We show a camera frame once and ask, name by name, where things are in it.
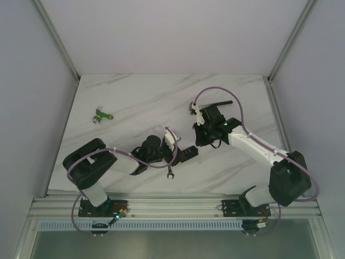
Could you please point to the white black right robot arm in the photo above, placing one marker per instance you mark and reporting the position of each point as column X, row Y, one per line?
column 288, row 180

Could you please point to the green white connector plug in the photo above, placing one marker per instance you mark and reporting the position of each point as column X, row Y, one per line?
column 99, row 115

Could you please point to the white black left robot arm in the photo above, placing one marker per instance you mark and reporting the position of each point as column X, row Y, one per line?
column 87, row 165

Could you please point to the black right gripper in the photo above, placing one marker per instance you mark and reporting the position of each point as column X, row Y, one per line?
column 200, row 141

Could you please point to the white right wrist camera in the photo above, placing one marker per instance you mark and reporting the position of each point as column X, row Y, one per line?
column 200, row 119

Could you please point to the white slotted cable duct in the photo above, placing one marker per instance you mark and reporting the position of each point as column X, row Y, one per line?
column 138, row 225

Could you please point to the claw hammer black handle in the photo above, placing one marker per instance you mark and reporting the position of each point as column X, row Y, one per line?
column 213, row 103

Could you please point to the black fuse box base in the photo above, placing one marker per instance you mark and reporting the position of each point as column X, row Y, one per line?
column 188, row 154

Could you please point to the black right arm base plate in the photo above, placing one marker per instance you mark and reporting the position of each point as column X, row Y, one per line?
column 241, row 208

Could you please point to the silver open-end wrench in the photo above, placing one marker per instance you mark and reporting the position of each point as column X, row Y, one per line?
column 170, row 174

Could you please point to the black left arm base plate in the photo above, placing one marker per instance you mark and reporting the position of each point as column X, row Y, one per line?
column 109, row 208

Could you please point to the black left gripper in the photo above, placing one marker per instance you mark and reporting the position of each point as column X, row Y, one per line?
column 177, row 152

